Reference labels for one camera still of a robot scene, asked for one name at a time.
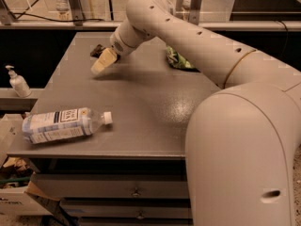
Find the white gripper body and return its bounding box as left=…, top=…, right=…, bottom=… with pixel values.
left=110, top=20, right=153, bottom=57

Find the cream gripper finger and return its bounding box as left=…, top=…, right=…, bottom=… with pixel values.
left=91, top=48, right=118, bottom=75

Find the black rxbar chocolate wrapper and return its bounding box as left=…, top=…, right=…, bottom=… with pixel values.
left=90, top=44, right=105, bottom=58

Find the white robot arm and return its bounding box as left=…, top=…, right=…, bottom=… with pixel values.
left=91, top=0, right=301, bottom=226

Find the white pump dispenser bottle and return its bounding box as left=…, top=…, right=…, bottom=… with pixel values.
left=6, top=65, right=31, bottom=98

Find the clear plastic water bottle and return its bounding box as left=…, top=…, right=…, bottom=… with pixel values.
left=22, top=107, right=113, bottom=144

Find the green chip bag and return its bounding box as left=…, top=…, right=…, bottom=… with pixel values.
left=166, top=45, right=196, bottom=71

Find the grey drawer cabinet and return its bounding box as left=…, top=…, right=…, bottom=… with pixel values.
left=8, top=32, right=217, bottom=226

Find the metal drawer knob upper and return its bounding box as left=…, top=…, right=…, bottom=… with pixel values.
left=132, top=187, right=141, bottom=198

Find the metal drawer knob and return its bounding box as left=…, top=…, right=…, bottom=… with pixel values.
left=132, top=187, right=141, bottom=198
left=136, top=212, right=145, bottom=220

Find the cardboard box with clutter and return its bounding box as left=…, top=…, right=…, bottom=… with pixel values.
left=0, top=114, right=55, bottom=217

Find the metal drawer knob lower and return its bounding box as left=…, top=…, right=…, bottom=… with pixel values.
left=136, top=212, right=145, bottom=220

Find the black cable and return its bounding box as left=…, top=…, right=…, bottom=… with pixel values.
left=8, top=0, right=106, bottom=24

